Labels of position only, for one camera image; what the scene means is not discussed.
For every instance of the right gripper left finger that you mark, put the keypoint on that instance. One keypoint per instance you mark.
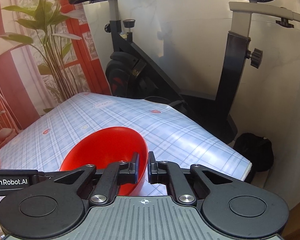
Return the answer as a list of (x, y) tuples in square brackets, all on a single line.
[(116, 174)]

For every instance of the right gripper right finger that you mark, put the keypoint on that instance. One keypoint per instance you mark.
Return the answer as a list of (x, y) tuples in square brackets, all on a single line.
[(171, 175)]

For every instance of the red plastic bowl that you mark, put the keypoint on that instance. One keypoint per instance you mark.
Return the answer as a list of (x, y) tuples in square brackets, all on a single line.
[(109, 145)]

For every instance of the blue plaid bed sheet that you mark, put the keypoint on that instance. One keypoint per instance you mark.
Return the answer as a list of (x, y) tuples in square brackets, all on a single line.
[(170, 135)]

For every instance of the black exercise bike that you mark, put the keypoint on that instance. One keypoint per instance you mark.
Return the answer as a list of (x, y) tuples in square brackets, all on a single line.
[(225, 64)]

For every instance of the black bag on floor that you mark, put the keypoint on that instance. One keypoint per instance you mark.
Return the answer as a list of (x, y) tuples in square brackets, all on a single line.
[(258, 150)]

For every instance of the printed room backdrop cloth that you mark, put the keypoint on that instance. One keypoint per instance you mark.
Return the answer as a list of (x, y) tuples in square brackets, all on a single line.
[(47, 55)]

